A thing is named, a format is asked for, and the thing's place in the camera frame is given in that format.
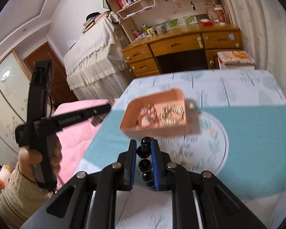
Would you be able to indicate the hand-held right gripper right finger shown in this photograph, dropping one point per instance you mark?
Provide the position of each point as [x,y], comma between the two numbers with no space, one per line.
[155,164]

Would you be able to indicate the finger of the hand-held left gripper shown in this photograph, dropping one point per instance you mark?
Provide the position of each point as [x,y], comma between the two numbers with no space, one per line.
[97,111]
[133,164]

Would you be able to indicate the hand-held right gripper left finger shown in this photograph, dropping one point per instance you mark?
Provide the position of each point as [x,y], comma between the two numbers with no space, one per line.
[133,164]

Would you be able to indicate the pink plastic box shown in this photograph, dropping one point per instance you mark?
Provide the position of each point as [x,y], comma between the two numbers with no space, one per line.
[133,130]

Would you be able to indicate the person's left forearm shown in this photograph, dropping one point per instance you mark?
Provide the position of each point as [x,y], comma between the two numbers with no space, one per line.
[16,200]

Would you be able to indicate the person's left hand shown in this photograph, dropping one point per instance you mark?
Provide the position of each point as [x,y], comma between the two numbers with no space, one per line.
[26,162]

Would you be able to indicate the white sliding wardrobe door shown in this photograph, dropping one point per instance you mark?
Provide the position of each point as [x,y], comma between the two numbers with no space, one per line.
[7,100]

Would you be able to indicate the brown wooden door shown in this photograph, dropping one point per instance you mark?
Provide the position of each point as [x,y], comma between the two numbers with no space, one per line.
[54,76]

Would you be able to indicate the pink fluffy blanket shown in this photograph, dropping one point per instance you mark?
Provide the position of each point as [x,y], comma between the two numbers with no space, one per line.
[69,148]

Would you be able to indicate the lace covered piano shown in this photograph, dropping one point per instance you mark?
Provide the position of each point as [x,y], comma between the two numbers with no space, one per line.
[93,59]

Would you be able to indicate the orange and white cushion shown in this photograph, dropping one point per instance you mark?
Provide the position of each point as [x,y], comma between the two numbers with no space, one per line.
[3,179]

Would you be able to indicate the pile of books on piano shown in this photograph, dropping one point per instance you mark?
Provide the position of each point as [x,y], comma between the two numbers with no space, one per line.
[93,21]

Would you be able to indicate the yellow mug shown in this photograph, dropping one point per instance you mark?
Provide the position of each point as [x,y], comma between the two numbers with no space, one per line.
[151,30]

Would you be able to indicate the wooden desk with drawers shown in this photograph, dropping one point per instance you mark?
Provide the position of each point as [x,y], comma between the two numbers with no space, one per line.
[178,45]

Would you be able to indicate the row of green picture cards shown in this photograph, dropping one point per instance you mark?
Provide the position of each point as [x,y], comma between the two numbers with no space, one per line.
[176,22]

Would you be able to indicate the wooden desk hutch shelf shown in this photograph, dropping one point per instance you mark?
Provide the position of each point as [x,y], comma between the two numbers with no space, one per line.
[162,7]

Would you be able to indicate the stack of magazines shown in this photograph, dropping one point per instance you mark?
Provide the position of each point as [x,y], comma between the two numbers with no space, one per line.
[236,57]

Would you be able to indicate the red flat box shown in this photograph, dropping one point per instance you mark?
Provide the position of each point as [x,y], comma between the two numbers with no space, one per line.
[207,23]

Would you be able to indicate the hanging keys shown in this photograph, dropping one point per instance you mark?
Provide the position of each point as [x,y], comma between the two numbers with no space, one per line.
[193,5]

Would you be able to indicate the floral gift box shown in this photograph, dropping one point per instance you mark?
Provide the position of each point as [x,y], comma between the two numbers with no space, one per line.
[216,15]

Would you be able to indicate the white leaf print curtain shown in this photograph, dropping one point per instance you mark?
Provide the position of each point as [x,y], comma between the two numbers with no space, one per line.
[259,28]

